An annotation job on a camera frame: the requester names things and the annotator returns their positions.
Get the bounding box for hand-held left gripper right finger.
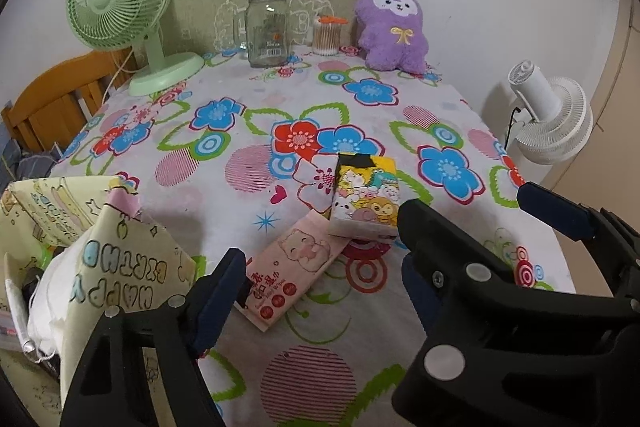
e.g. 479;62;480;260
402;253;442;349

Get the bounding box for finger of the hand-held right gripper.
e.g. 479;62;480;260
517;182;640;303
392;199;640;427

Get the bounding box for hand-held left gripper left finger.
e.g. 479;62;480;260
60;248;247;427

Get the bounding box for pink wet wipes pack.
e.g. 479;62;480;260
235;212;348;333

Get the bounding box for happy birthday gift bag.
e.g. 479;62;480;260
0;174;198;427

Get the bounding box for yellow cartoon tissue pack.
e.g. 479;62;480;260
327;152;401;240

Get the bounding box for white plastic bag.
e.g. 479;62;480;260
5;252;71;358

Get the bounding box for clear plastic packet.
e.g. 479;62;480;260
0;307;28;353

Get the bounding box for white circulator fan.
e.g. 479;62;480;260
506;59;593;165

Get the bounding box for beige cabinet door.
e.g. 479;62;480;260
542;0;640;218

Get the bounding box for floral tablecloth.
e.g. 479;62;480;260
50;44;576;427

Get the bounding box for blue plaid bedding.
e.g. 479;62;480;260
0;127;61;180

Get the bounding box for purple plush rabbit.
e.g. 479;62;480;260
351;0;431;74

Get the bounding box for wooden chair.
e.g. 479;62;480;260
0;48;141;152

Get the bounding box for glass jar mug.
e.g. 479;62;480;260
232;0;293;68

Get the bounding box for cotton swab jar orange lid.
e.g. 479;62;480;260
312;14;347;56

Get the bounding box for black fan cable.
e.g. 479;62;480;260
502;107;523;148

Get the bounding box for white fan cable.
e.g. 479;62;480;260
102;49;136;108

